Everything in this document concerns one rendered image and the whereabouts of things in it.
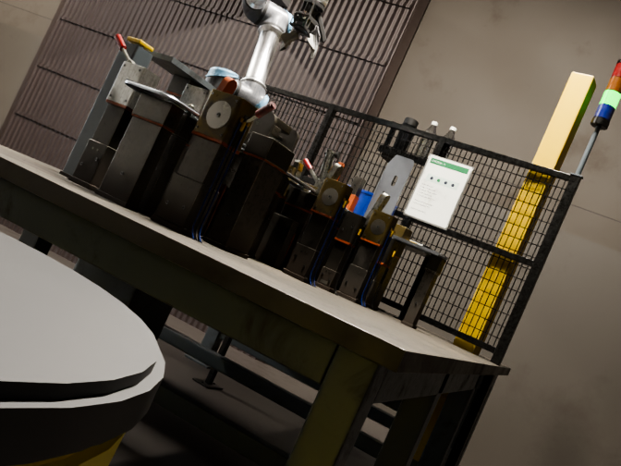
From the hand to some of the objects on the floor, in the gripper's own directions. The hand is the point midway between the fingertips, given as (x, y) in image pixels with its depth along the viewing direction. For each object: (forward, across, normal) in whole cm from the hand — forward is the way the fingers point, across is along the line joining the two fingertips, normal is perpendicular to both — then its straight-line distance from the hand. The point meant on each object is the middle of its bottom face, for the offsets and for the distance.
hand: (296, 55), depth 259 cm
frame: (+144, +21, +19) cm, 147 cm away
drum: (+144, +121, -187) cm, 265 cm away
